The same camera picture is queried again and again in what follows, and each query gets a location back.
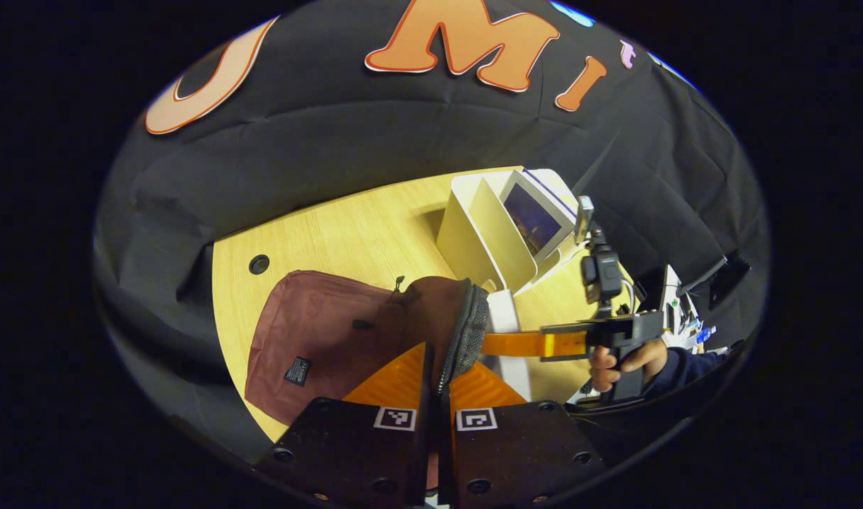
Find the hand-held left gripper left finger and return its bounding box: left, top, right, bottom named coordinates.
left=254, top=341, right=433, bottom=507

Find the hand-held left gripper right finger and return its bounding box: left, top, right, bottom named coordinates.
left=438, top=361, right=609, bottom=507

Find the white bookshelf rack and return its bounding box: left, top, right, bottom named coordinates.
left=436, top=168, right=589, bottom=296

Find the blue spine book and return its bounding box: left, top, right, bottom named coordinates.
left=500, top=169, right=581, bottom=267

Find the maroon schoolbag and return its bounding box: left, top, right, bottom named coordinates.
left=245, top=270, right=491, bottom=426

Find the white side table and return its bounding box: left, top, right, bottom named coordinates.
left=656, top=265, right=719, bottom=354

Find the black monitor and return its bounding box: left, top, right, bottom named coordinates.
left=677, top=253, right=752, bottom=312

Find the black backdrop cloth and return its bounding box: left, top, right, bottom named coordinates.
left=94, top=0, right=770, bottom=460

